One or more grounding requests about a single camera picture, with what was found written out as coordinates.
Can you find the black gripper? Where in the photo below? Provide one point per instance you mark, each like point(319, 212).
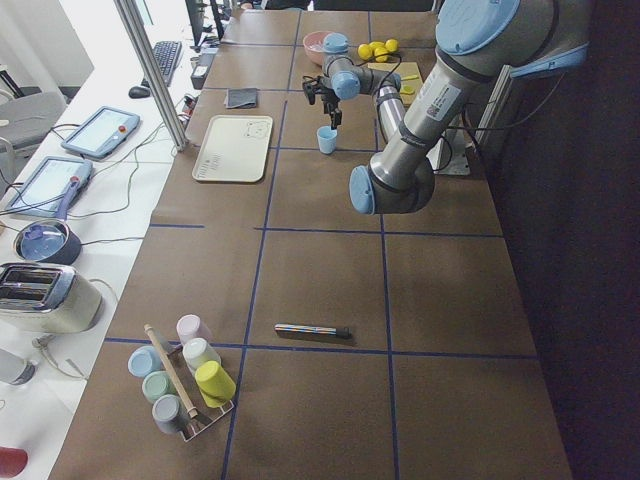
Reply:
point(330, 104)

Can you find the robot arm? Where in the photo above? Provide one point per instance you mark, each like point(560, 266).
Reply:
point(474, 41)
point(343, 79)

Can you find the light blue plastic cup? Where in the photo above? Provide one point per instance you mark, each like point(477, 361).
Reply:
point(327, 139)

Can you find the pink cup on rack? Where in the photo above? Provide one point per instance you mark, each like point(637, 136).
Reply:
point(190, 326)

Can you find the white cup on rack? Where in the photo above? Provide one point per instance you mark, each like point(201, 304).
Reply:
point(197, 352)

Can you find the yellow cup on rack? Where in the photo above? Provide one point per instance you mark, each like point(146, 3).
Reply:
point(215, 384)

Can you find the blue cup on rack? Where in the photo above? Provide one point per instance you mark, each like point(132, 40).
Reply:
point(144, 361)

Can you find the green cup on rack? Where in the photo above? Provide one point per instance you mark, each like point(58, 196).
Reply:
point(157, 384)

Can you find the grey cup on rack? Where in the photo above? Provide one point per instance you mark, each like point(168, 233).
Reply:
point(170, 415)

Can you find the lemon slice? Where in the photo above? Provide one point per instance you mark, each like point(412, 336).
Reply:
point(408, 90)

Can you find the pink bowl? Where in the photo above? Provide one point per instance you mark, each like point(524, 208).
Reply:
point(314, 46)

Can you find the wooden cutting board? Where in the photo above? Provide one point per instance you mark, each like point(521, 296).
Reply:
point(402, 69)

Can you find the grey folded cloth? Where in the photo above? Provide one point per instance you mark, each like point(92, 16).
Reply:
point(241, 98)

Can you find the cream bear serving tray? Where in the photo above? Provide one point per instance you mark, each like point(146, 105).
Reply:
point(234, 149)

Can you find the black box with label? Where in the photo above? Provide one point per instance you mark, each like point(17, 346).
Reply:
point(201, 70)

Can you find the black keyboard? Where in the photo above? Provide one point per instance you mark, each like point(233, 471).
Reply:
point(167, 55)

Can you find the black computer mouse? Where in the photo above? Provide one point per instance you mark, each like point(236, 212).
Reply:
point(139, 92)

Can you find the steel muddler with black tip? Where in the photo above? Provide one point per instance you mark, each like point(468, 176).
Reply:
point(341, 333)

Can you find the teach pendant tablet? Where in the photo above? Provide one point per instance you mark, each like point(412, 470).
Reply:
point(102, 133)
point(55, 182)

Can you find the blue saucepan with lid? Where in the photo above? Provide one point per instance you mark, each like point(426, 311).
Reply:
point(51, 240)

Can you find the white toaster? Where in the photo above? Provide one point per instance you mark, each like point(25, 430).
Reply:
point(47, 298)

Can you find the red bottle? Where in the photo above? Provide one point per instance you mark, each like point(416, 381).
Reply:
point(12, 461)

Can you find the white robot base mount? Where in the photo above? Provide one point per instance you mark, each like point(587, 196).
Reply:
point(448, 156)

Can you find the aluminium frame post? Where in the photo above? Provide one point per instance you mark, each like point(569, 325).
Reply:
point(134, 27)

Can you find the white wire cup rack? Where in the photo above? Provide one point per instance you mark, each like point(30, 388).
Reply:
point(195, 416)

